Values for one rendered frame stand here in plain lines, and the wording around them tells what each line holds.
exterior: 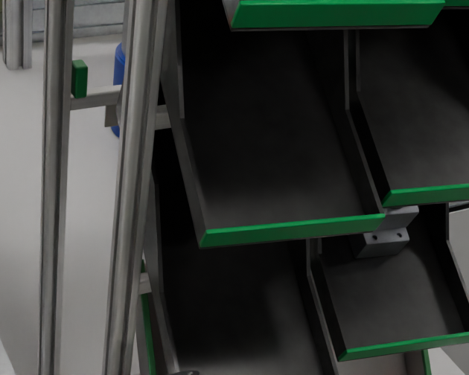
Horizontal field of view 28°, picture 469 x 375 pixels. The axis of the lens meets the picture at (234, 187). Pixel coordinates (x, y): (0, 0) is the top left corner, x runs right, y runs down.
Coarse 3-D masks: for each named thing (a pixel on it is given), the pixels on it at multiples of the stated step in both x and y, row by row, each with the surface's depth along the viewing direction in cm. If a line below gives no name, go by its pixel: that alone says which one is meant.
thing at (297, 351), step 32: (160, 96) 83; (160, 160) 82; (160, 192) 81; (160, 224) 73; (192, 224) 80; (160, 256) 73; (192, 256) 78; (224, 256) 79; (256, 256) 80; (288, 256) 81; (160, 288) 73; (192, 288) 77; (224, 288) 77; (256, 288) 78; (288, 288) 79; (160, 320) 74; (192, 320) 75; (224, 320) 76; (256, 320) 77; (288, 320) 77; (320, 320) 76; (192, 352) 74; (224, 352) 75; (256, 352) 75; (288, 352) 76; (320, 352) 76
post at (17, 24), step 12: (12, 0) 170; (24, 0) 171; (12, 12) 172; (24, 12) 173; (12, 24) 173; (24, 24) 174; (12, 36) 174; (24, 36) 175; (12, 48) 176; (24, 48) 177; (12, 60) 177; (24, 60) 178
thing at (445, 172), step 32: (352, 32) 71; (384, 32) 78; (416, 32) 79; (448, 32) 80; (352, 64) 72; (384, 64) 76; (416, 64) 77; (448, 64) 78; (352, 96) 72; (384, 96) 75; (416, 96) 75; (448, 96) 76; (384, 128) 73; (416, 128) 74; (448, 128) 75; (384, 160) 69; (416, 160) 72; (448, 160) 73; (384, 192) 68; (416, 192) 68; (448, 192) 69
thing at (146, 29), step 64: (64, 0) 78; (64, 64) 81; (128, 64) 65; (64, 128) 85; (128, 128) 67; (64, 192) 89; (128, 192) 70; (64, 256) 93; (128, 256) 73; (128, 320) 78
